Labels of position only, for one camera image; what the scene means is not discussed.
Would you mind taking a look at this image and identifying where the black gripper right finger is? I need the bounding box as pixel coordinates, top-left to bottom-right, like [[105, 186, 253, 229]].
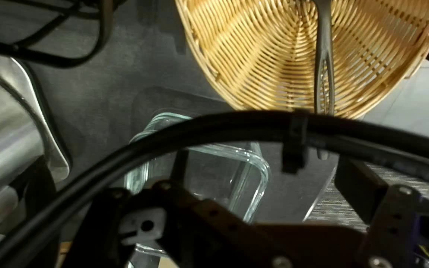
[[333, 153, 429, 268]]

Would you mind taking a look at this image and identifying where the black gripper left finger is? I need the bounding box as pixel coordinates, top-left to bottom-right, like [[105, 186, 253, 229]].
[[74, 147, 260, 268]]

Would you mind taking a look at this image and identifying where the silver metal fork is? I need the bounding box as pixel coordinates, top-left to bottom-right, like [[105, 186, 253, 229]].
[[312, 0, 338, 116]]

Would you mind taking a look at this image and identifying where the woven wicker basket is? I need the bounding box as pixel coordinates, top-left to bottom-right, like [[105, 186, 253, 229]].
[[172, 0, 429, 120]]

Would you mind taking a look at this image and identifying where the rectangular glass container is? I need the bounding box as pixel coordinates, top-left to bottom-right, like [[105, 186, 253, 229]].
[[120, 110, 272, 268]]

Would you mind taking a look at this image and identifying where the stainless steel electric kettle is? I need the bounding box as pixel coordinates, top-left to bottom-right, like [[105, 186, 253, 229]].
[[0, 49, 72, 250]]

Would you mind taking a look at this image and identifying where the black dish drying rack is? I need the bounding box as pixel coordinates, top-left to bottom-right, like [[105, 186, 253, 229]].
[[0, 0, 117, 69]]

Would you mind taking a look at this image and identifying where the black cable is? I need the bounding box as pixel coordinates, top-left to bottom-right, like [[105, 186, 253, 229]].
[[0, 108, 429, 268], [0, 117, 429, 268]]

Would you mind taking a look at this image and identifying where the black cable tie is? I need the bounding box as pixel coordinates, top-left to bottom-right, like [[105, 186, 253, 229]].
[[280, 114, 311, 175]]

